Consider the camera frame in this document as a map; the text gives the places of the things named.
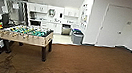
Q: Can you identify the white base cabinet door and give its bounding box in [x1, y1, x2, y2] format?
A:
[52, 22, 64, 36]
[45, 21, 56, 34]

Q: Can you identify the small blue floor object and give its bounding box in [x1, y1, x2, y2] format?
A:
[70, 27, 83, 42]

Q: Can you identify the green foosball table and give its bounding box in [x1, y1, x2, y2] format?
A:
[0, 21, 56, 63]

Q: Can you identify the white room door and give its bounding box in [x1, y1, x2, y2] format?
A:
[95, 3, 132, 51]

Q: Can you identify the steel refrigerator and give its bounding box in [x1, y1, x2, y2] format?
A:
[2, 0, 32, 27]

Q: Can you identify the red white wall poster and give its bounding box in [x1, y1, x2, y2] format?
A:
[79, 3, 91, 27]

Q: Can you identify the large white wall cabinet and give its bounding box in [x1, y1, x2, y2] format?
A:
[25, 1, 50, 15]

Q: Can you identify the black floor cable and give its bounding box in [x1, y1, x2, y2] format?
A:
[0, 52, 71, 73]

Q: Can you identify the small door wall sign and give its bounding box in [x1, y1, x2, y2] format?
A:
[125, 20, 132, 26]

